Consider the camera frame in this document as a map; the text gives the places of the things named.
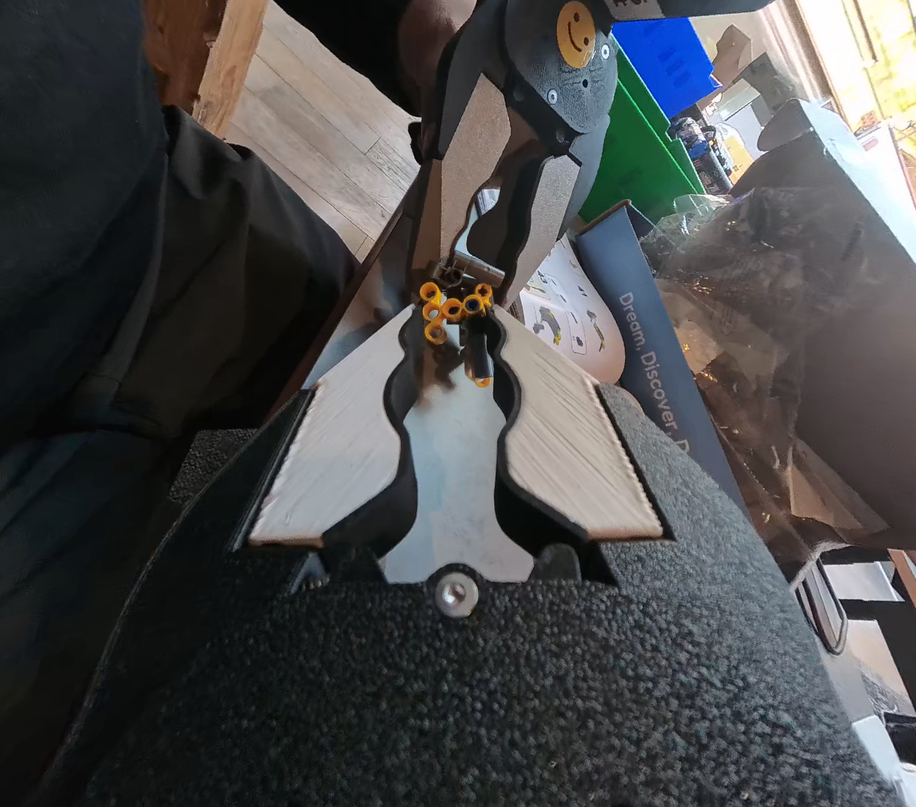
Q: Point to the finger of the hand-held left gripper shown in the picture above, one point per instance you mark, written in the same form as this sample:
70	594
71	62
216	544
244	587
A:
465	155
551	198

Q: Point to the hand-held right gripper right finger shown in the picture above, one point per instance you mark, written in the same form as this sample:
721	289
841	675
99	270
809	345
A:
572	456

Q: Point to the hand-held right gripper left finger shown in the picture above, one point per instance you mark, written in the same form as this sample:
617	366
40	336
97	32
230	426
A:
329	463

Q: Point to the yellow grey brick assembly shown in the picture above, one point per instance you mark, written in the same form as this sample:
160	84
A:
476	266

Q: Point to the black grey pin connector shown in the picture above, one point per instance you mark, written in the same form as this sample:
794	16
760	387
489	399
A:
478	352

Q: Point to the yellow three-hole connector brick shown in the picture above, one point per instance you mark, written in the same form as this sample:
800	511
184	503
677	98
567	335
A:
433	313

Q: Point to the person's left hand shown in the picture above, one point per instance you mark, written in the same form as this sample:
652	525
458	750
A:
429	34

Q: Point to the green plastic bin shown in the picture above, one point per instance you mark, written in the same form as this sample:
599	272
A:
637	163

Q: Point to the blue plastic bin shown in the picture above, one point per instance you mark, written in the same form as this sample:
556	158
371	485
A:
665	62

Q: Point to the open instruction booklet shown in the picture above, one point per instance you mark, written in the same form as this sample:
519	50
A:
572	327

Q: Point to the blue cardboard box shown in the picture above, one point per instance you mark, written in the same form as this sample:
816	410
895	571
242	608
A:
644	334

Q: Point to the crumpled clear plastic bag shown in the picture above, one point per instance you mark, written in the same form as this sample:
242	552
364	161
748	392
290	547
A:
787	320

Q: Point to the wooden pillar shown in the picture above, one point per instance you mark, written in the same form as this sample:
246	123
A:
215	55

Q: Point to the person's body in black clothing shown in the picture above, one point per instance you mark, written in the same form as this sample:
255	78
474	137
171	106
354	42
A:
107	284

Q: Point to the black office chair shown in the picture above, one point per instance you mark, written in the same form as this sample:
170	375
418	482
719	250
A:
823	606

